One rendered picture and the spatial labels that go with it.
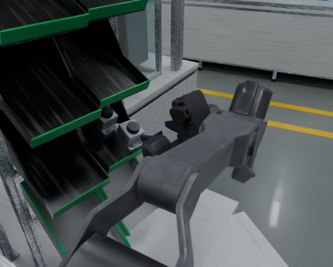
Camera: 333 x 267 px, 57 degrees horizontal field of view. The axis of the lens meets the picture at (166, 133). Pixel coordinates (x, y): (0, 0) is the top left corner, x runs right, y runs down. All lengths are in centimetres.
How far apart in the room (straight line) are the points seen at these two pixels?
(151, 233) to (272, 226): 136
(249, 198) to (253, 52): 228
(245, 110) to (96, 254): 31
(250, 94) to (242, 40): 369
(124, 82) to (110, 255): 48
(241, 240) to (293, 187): 161
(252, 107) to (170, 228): 61
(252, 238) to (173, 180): 79
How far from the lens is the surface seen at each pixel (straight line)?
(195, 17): 424
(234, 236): 100
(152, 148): 47
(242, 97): 47
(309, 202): 249
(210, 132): 36
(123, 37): 162
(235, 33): 415
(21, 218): 72
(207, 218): 103
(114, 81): 66
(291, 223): 229
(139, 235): 98
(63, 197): 64
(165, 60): 225
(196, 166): 26
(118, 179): 83
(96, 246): 23
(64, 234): 75
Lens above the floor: 163
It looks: 33 degrees down
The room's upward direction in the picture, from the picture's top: straight up
